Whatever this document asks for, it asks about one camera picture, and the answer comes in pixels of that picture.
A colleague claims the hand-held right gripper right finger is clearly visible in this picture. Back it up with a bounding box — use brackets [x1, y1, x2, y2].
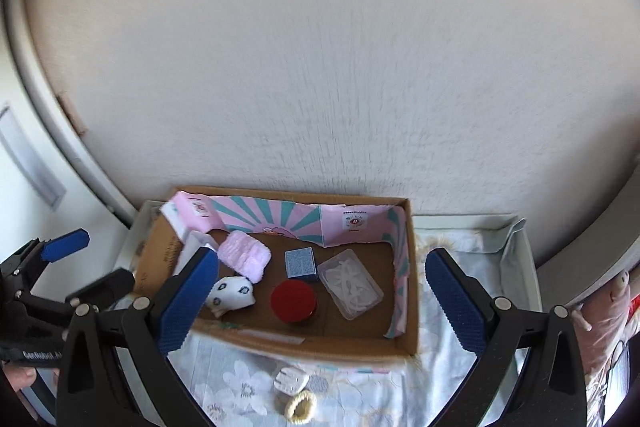
[425, 248, 587, 427]

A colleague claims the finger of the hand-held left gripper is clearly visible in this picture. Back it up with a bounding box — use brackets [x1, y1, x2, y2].
[0, 229, 91, 293]
[65, 269, 137, 314]

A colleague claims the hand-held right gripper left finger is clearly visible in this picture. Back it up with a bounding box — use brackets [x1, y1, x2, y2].
[56, 248, 221, 427]

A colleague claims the white printed sock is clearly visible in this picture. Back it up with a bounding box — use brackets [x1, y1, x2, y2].
[205, 275, 257, 319]

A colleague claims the white packet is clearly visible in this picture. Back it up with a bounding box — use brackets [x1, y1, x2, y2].
[172, 231, 219, 278]

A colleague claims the pink fluffy cloth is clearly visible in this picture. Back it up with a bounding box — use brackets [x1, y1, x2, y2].
[217, 230, 272, 285]

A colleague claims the red round tin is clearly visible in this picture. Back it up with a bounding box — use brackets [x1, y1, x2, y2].
[270, 279, 318, 326]

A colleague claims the clear floss pick box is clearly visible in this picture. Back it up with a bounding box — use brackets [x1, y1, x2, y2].
[316, 249, 385, 321]

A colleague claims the small blue-grey box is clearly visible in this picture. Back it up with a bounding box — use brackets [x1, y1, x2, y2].
[284, 247, 319, 283]

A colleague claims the pink striped cardboard box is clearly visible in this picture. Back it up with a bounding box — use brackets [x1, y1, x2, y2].
[134, 185, 419, 361]

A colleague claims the person's left hand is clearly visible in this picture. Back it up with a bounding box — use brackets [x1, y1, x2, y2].
[1, 365, 40, 394]

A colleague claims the white door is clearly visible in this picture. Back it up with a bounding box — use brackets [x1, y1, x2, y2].
[0, 0, 132, 260]

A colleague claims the floral bed sheet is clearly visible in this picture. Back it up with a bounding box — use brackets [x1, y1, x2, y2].
[166, 227, 532, 427]

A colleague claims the white charger plug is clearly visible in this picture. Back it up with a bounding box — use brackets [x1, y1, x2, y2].
[272, 367, 309, 394]

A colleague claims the brown wooden piece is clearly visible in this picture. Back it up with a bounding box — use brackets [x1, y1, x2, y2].
[57, 93, 87, 136]

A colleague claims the cream hair scrunchie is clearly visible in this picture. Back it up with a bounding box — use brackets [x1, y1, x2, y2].
[275, 391, 318, 423]

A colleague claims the pink plush toy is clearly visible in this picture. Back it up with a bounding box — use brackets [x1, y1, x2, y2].
[570, 269, 632, 403]

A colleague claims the laptop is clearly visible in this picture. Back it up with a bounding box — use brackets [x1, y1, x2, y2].
[602, 342, 634, 414]

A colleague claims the grey recessed door handle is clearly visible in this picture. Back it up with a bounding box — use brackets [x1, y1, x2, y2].
[0, 104, 68, 210]

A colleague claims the white door frame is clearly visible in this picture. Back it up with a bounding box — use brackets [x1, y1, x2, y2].
[4, 0, 142, 228]

